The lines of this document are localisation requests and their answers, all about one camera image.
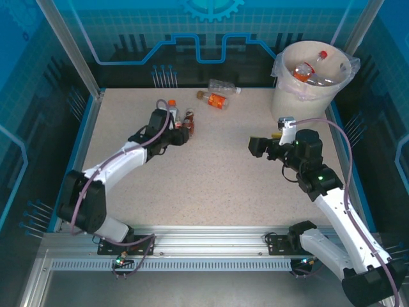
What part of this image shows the aluminium frame post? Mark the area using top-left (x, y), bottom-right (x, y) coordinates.
top-left (35, 0), bottom-right (105, 98)
top-left (328, 0), bottom-right (386, 54)

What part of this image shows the clear plastic bin liner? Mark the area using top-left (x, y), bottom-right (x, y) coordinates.
top-left (270, 40), bottom-right (361, 102)

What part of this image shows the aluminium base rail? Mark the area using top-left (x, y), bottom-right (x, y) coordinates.
top-left (41, 225), bottom-right (384, 256)

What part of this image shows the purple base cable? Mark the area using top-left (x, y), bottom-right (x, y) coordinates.
top-left (292, 254), bottom-right (328, 279)
top-left (102, 238), bottom-right (157, 279)

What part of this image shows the clear bottle white cap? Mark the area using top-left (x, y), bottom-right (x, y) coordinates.
top-left (207, 79), bottom-right (243, 96)

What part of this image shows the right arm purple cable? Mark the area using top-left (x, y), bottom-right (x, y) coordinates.
top-left (291, 117), bottom-right (402, 307)

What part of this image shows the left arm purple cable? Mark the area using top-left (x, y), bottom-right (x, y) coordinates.
top-left (69, 98), bottom-right (172, 237)

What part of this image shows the right gripper thin black cable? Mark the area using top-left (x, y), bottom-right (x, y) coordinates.
top-left (281, 162), bottom-right (302, 184)

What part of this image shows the orange label bottle brown cap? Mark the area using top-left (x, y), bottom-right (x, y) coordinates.
top-left (196, 90), bottom-right (230, 111)

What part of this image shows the red snack packet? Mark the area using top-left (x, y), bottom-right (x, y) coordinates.
top-left (183, 107), bottom-right (197, 139)

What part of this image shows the cream plastic bin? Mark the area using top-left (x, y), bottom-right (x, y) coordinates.
top-left (271, 40), bottom-right (352, 119)

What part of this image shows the slotted grey cable duct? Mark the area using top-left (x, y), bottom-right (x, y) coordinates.
top-left (49, 258), bottom-right (297, 272)

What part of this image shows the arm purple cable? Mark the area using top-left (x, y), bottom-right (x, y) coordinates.
top-left (291, 117), bottom-right (402, 307)
top-left (69, 98), bottom-right (172, 237)

